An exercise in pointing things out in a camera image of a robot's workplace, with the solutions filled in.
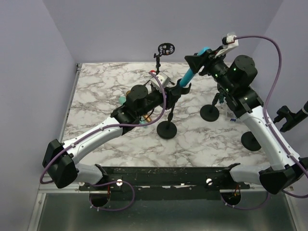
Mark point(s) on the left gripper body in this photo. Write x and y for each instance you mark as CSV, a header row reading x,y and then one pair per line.
x,y
156,99

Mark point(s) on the clear plastic screw box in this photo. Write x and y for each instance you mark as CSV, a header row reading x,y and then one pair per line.
x,y
230,116

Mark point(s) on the black round-base shock-mount stand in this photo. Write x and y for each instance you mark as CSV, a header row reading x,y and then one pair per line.
x,y
210,112

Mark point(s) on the mint green microphone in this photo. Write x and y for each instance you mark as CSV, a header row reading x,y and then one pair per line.
x,y
122,100

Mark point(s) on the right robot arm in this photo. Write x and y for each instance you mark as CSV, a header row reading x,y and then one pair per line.
x,y
285,164

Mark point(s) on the black microphone on right stand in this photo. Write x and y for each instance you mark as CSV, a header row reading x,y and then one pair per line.
x,y
299,116

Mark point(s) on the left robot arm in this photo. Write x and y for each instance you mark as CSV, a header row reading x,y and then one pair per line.
x,y
62,159

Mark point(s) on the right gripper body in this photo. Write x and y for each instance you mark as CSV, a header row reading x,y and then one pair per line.
x,y
217,68

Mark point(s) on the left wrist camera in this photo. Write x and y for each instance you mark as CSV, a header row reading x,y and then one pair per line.
x,y
158,80

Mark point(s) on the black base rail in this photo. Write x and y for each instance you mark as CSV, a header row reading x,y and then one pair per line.
x,y
166,183

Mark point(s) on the blue microphone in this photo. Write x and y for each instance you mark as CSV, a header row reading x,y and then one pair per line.
x,y
189,74

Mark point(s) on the green handle screwdriver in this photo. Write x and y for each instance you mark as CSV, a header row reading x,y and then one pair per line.
x,y
220,97

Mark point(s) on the black round-base clip stand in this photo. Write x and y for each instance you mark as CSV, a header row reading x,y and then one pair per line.
x,y
167,129

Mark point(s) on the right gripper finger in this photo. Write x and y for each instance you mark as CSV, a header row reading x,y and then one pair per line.
x,y
195,62
218,52

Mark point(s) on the gold microphone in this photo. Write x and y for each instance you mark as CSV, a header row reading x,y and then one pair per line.
x,y
146,119

